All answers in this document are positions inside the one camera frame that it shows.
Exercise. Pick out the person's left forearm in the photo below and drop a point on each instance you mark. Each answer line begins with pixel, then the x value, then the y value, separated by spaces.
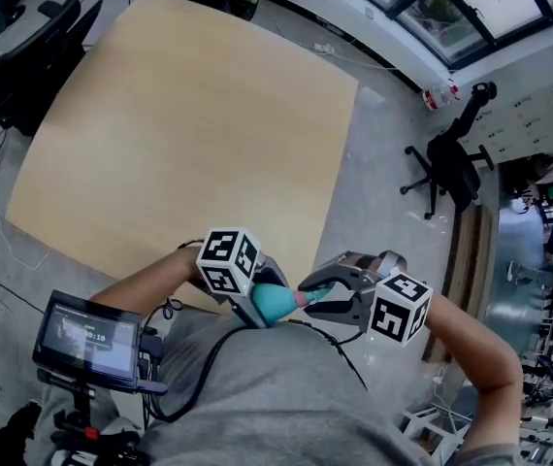
pixel 150 279

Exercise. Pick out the black monitor screen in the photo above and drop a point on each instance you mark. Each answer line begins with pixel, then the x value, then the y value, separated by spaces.
pixel 87 338

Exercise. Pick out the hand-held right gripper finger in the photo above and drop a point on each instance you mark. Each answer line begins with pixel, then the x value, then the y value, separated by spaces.
pixel 337 311
pixel 330 274

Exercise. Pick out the white locker cabinet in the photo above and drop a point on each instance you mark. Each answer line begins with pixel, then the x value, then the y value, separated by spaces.
pixel 533 124

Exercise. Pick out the person's grey shirt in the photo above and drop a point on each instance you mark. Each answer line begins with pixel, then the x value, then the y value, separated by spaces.
pixel 281 406

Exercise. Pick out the white power strip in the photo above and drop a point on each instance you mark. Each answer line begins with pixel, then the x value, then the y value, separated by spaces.
pixel 324 48

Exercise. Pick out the teal spray bottle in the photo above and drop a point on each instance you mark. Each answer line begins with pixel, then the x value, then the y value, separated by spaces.
pixel 274 304

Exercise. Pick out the black monitor mount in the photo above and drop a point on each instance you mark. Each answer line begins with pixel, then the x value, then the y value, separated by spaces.
pixel 82 406

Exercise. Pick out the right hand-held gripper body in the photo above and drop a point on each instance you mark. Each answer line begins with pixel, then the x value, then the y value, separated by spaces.
pixel 398 309

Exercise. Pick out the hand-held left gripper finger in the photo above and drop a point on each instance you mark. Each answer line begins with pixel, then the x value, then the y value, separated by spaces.
pixel 274 272
pixel 250 311

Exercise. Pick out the person's right forearm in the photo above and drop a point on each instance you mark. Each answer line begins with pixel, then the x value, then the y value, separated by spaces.
pixel 485 367

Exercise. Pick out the black office chair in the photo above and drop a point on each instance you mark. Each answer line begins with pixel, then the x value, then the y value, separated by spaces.
pixel 453 173
pixel 39 76

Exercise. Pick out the stack of wooden planks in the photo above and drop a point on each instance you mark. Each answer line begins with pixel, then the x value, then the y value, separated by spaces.
pixel 470 241

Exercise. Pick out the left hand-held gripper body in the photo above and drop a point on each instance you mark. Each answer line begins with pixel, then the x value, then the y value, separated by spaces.
pixel 228 260

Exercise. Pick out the white metal rack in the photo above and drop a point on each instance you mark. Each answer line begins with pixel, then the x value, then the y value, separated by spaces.
pixel 432 420

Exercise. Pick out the clear water jug red label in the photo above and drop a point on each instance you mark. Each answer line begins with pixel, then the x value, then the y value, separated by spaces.
pixel 436 97

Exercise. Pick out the black framed window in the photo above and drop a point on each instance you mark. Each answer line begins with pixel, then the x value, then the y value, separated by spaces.
pixel 499 8

